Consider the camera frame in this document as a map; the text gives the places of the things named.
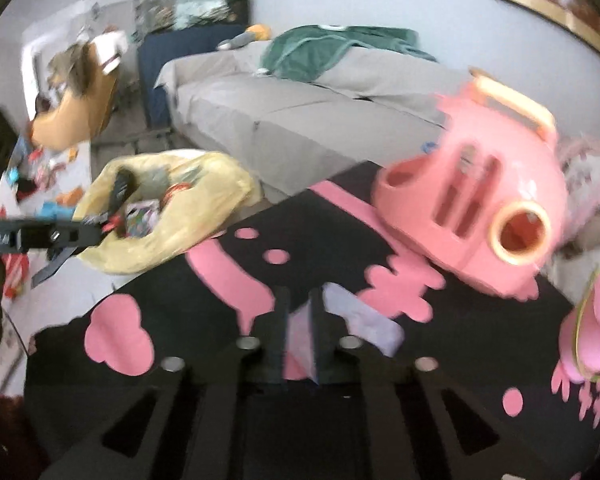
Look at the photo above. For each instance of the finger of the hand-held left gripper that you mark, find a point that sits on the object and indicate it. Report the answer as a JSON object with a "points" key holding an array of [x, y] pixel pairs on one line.
{"points": [[122, 190], [50, 270]]}

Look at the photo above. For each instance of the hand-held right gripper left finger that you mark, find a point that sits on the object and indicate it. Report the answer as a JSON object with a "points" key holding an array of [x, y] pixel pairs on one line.
{"points": [[280, 330]]}

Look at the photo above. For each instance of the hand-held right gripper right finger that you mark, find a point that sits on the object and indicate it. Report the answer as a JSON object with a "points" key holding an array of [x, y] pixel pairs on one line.
{"points": [[320, 330]]}

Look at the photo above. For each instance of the pale purple plastic wrapper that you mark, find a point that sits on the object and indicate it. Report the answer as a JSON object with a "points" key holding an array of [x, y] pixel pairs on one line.
{"points": [[365, 325]]}

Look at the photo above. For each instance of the yellow plastic bag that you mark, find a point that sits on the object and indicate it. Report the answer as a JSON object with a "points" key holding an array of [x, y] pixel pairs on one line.
{"points": [[205, 220]]}

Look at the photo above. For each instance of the orange toy piece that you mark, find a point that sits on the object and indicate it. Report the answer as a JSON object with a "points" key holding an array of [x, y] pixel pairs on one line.
{"points": [[72, 195]]}

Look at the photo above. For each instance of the black pink printed tablecloth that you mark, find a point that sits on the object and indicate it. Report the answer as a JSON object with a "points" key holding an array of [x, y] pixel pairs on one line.
{"points": [[180, 320]]}

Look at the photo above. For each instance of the brown jacket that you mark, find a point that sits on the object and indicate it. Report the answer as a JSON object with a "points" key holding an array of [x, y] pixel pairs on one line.
{"points": [[70, 67]]}

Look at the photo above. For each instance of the white towel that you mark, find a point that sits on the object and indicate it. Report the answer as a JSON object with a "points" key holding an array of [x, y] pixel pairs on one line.
{"points": [[110, 50]]}

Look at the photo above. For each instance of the grey covered sofa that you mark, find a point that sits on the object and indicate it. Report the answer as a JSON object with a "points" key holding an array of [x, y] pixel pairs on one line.
{"points": [[260, 120]]}

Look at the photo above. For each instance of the pink toy carrier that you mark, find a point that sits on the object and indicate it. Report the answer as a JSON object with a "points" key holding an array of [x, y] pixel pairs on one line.
{"points": [[430, 195]]}

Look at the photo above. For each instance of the grey orange plush duck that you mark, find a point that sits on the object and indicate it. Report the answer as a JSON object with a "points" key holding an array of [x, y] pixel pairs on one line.
{"points": [[252, 34]]}

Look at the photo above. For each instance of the green blanket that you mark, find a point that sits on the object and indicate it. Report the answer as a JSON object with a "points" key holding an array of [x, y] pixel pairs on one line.
{"points": [[320, 50]]}

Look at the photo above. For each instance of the pink toy bucket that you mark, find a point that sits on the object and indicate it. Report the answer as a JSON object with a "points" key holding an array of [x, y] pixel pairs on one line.
{"points": [[595, 340]]}

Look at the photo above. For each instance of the pile of pink clothes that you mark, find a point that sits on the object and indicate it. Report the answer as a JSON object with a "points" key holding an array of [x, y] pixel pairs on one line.
{"points": [[590, 170]]}

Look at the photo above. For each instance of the wide red framed picture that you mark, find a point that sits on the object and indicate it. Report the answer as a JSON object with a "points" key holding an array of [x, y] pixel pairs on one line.
{"points": [[555, 0]]}

